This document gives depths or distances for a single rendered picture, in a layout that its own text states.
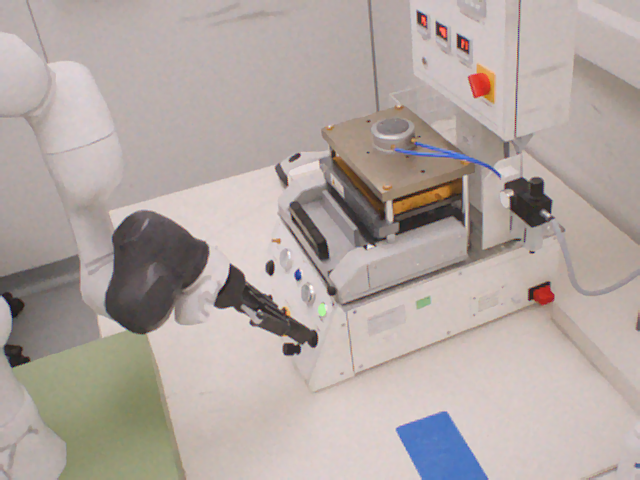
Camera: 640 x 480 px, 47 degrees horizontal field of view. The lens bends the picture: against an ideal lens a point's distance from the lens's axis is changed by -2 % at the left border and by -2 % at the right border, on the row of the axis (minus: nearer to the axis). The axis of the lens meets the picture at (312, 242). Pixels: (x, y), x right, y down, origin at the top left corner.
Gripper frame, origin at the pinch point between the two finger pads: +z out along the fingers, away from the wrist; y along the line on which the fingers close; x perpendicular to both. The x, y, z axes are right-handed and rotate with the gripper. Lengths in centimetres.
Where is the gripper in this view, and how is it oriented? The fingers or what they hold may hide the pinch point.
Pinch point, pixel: (294, 329)
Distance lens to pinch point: 135.9
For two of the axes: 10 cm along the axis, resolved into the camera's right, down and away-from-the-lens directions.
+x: -6.8, 7.2, 1.5
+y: -3.7, -5.1, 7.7
